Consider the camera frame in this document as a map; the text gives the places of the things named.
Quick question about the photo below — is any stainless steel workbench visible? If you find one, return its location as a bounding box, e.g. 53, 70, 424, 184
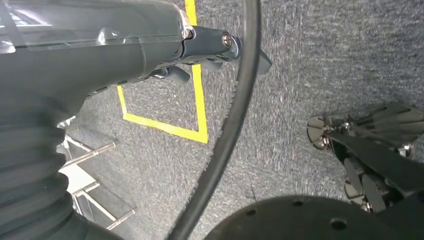
56, 115, 137, 232

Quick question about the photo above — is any yellow floor tape square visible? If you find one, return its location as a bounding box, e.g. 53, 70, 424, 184
116, 0, 210, 145

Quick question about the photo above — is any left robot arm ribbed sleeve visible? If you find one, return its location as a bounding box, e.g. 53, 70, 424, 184
0, 105, 125, 240

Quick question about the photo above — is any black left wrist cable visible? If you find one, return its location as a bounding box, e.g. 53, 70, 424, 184
167, 0, 263, 240

